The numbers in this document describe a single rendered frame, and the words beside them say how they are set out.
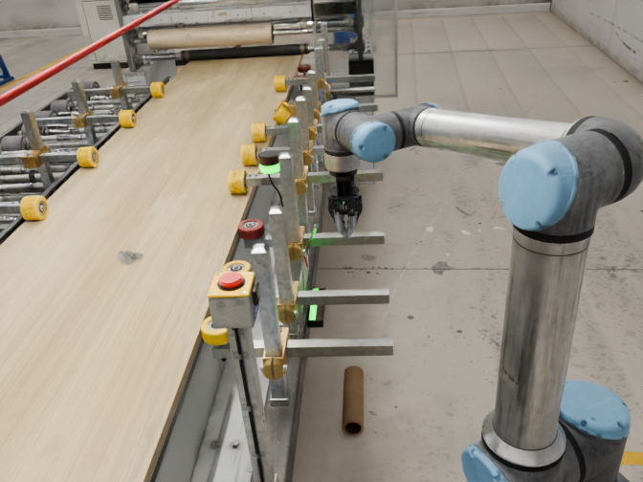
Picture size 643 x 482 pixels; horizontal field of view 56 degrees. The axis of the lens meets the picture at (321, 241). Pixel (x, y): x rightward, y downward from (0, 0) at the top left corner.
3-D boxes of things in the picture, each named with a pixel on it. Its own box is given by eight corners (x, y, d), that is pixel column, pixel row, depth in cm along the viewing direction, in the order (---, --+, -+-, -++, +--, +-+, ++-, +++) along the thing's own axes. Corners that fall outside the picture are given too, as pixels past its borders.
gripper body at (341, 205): (330, 219, 154) (327, 176, 148) (330, 204, 161) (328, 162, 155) (360, 218, 153) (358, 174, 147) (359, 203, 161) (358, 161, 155)
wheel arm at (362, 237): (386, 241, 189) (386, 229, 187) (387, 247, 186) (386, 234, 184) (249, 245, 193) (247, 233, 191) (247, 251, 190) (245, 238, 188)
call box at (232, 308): (260, 307, 108) (254, 271, 104) (254, 332, 102) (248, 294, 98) (221, 308, 108) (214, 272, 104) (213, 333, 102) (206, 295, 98)
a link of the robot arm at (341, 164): (324, 143, 154) (362, 142, 153) (325, 162, 156) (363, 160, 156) (322, 157, 146) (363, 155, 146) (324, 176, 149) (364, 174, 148)
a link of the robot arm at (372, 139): (405, 118, 132) (376, 104, 142) (359, 128, 128) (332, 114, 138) (405, 158, 137) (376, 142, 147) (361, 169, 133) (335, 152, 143)
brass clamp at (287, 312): (301, 295, 175) (300, 280, 172) (298, 323, 163) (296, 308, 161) (280, 295, 175) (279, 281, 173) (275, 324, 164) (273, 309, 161)
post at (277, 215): (299, 351, 176) (283, 204, 152) (299, 360, 173) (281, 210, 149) (288, 352, 176) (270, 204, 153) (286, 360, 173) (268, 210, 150)
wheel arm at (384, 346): (392, 349, 147) (392, 336, 145) (393, 359, 144) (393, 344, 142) (216, 352, 150) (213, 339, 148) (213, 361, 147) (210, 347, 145)
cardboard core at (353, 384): (363, 365, 250) (363, 420, 224) (364, 380, 254) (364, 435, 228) (343, 365, 250) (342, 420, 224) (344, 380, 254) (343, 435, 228)
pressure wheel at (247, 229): (269, 248, 196) (264, 216, 190) (265, 261, 189) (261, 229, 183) (244, 249, 196) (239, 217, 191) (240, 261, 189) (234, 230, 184)
